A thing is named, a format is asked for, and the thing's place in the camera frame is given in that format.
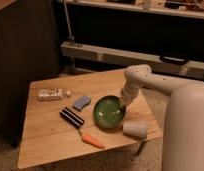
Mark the black handle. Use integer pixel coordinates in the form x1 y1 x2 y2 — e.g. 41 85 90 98
159 56 188 65

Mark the green ceramic bowl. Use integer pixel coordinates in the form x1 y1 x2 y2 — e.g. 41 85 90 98
93 95 126 129

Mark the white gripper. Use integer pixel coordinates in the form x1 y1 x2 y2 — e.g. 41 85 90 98
120 83 139 106

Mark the blue sponge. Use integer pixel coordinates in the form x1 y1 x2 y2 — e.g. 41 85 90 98
73 96 91 111

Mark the black striped rectangular bar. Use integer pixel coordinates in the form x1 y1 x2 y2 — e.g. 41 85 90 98
60 107 84 129

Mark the orange toy carrot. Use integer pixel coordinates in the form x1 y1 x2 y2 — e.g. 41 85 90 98
79 131 105 149

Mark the metal shelf rail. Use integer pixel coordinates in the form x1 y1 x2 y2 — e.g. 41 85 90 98
61 41 204 80

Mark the clear plastic bottle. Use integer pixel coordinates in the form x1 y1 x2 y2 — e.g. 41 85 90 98
37 88 71 101

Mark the white paper cup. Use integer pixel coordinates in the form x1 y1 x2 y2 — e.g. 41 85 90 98
123 121 147 138

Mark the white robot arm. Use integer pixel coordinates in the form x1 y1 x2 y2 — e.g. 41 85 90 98
120 64 204 171

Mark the metal stand pole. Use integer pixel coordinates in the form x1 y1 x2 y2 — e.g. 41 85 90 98
63 0 75 46

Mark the upper wooden shelf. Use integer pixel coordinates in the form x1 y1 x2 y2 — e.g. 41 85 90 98
57 0 204 19

